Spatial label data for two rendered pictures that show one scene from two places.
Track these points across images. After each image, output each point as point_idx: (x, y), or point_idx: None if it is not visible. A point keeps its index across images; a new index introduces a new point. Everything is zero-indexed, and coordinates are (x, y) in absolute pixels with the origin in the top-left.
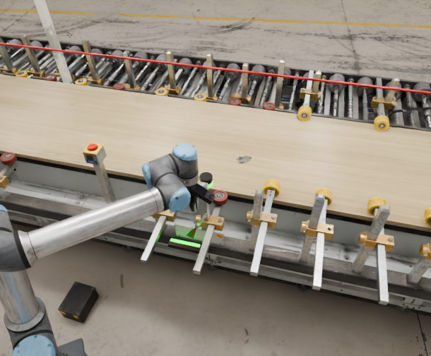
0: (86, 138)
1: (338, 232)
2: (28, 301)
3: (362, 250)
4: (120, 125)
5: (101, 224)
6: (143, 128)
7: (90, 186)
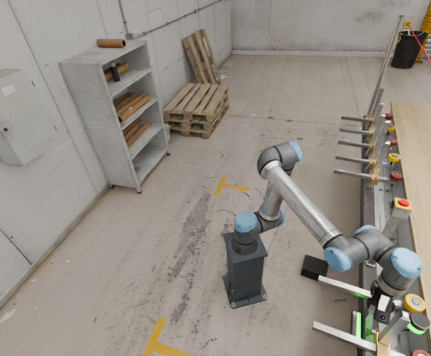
0: None
1: None
2: (269, 205)
3: None
4: None
5: (293, 201)
6: None
7: (402, 241)
